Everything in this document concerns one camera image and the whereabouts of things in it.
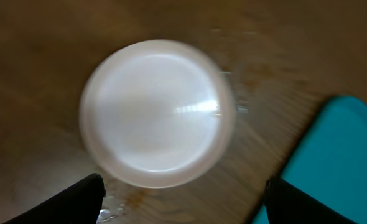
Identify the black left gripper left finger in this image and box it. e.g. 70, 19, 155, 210
5, 173, 106, 224

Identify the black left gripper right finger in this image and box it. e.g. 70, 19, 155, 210
264, 177, 353, 224

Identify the white plate with red stain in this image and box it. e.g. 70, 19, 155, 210
79, 40, 235, 189

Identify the teal plastic tray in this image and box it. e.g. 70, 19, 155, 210
252, 96, 367, 223

